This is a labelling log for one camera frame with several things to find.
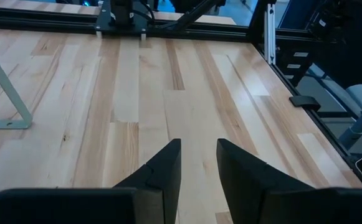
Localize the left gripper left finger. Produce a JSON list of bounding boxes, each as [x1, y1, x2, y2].
[[0, 139, 182, 224]]

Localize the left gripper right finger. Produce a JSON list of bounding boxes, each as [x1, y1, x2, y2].
[[216, 139, 362, 224]]

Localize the small black edge block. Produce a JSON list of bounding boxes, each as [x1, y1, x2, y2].
[[288, 95, 322, 112]]

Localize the pale green metal rack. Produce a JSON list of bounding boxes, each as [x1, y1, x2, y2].
[[0, 33, 34, 130]]

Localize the black labelled boxes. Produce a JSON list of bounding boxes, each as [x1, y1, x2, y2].
[[275, 46, 314, 88]]

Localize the black machine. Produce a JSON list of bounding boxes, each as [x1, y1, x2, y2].
[[307, 0, 362, 90]]

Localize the silver vertical post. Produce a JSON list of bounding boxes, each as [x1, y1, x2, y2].
[[263, 2, 277, 66]]

